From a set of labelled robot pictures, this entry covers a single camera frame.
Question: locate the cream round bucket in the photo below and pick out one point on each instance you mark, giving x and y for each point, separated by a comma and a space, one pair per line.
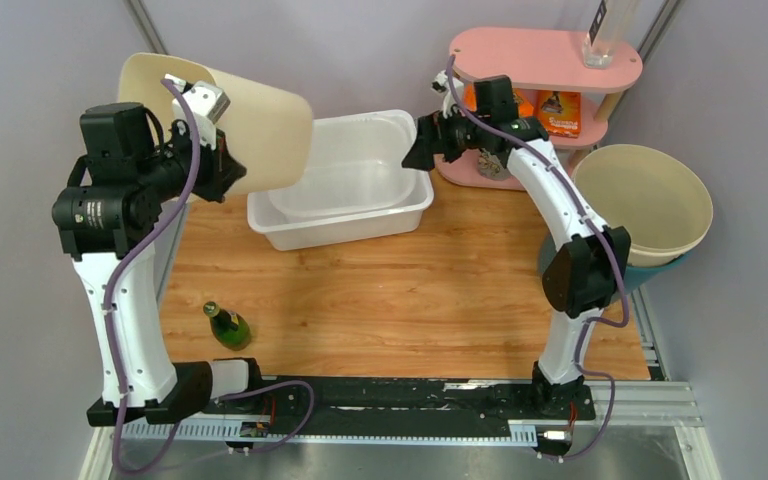
663, 204

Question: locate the orange snack box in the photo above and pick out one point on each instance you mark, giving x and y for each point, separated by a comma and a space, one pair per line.
559, 112
525, 107

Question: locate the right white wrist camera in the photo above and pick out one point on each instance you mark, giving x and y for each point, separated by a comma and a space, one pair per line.
442, 82

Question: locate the orange snack box left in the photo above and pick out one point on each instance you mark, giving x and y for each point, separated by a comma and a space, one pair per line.
525, 107

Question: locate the white plastic tub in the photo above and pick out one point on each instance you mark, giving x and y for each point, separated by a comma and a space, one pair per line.
354, 187

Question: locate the teal round bucket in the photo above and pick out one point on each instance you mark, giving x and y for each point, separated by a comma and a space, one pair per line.
634, 276

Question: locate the pink three-tier shelf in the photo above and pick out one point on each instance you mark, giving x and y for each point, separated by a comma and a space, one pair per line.
543, 59

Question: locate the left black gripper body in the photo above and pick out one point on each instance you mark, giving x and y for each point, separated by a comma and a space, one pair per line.
180, 145

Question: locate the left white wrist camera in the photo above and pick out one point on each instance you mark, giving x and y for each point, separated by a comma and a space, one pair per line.
207, 102

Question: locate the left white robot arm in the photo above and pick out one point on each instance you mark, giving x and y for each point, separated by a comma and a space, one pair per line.
108, 217

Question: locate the orange snack box right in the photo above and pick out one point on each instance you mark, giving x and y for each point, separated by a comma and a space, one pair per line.
559, 112

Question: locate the aluminium frame rail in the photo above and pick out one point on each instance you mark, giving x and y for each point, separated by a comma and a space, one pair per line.
641, 430

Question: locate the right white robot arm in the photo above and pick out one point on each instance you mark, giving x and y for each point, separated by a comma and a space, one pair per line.
590, 259

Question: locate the green glass bottle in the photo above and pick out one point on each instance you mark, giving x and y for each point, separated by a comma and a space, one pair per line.
227, 327

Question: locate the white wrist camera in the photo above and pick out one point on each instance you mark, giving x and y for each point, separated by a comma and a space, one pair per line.
207, 102
442, 82

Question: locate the clear glass vase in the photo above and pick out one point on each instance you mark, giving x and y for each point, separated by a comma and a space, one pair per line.
606, 31

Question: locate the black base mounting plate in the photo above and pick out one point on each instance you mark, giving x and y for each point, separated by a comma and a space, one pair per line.
390, 406

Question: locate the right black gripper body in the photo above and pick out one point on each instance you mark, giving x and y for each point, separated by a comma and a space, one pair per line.
463, 134

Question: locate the cream rectangular bin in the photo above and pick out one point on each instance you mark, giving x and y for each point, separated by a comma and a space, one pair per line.
267, 130

